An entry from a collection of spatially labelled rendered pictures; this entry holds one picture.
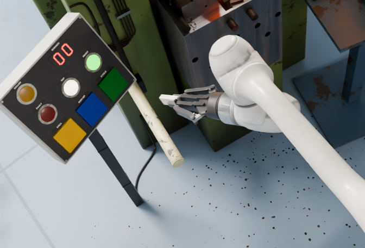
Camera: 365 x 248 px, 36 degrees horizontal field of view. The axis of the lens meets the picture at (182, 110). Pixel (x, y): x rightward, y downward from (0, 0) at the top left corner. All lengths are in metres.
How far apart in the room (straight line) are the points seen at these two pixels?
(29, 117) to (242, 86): 0.63
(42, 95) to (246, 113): 0.58
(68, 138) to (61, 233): 1.09
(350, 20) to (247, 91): 0.93
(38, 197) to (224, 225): 0.90
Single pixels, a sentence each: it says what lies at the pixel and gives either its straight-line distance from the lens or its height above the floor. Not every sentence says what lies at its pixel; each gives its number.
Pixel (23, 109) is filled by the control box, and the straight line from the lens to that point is 1.56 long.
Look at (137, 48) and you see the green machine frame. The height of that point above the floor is 0.72.
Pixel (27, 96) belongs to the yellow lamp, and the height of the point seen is 1.16.
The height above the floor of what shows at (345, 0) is 0.72.
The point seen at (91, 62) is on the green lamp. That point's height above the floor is 1.09.
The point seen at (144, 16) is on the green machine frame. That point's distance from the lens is 1.99.
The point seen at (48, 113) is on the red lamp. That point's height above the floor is 1.09.
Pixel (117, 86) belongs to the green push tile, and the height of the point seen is 1.00.
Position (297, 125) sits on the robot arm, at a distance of 1.16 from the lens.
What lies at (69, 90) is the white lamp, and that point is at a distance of 1.61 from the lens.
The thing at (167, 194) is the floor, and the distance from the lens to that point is 2.57.
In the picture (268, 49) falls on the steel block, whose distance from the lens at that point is 2.17.
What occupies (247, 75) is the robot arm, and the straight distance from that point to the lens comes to 1.22.
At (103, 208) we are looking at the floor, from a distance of 2.63.
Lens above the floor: 2.36
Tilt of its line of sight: 59 degrees down
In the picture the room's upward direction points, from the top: 19 degrees counter-clockwise
